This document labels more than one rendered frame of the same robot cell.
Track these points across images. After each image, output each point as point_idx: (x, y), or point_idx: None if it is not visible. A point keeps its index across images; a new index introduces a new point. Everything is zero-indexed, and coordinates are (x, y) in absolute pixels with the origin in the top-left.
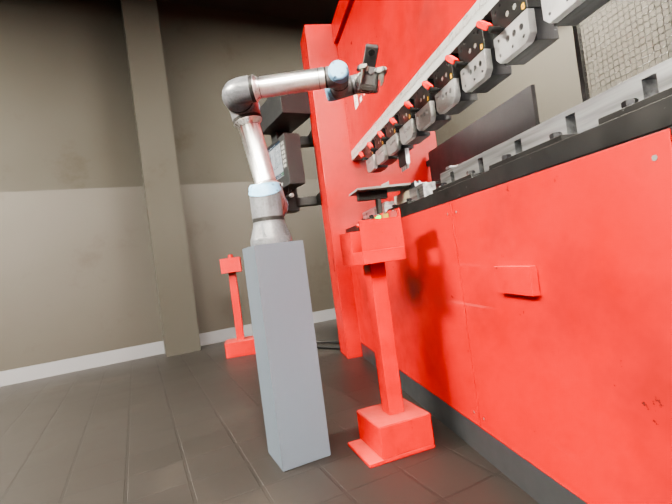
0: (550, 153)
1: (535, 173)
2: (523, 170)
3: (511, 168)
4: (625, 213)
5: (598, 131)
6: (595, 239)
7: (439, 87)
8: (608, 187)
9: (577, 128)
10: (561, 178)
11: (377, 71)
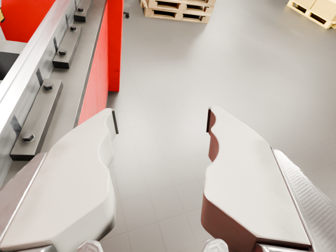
0: (85, 85)
1: (83, 101)
2: (81, 105)
3: (79, 111)
4: (93, 87)
5: (90, 64)
6: (92, 104)
7: None
8: (92, 83)
9: (42, 76)
10: (87, 92)
11: (114, 193)
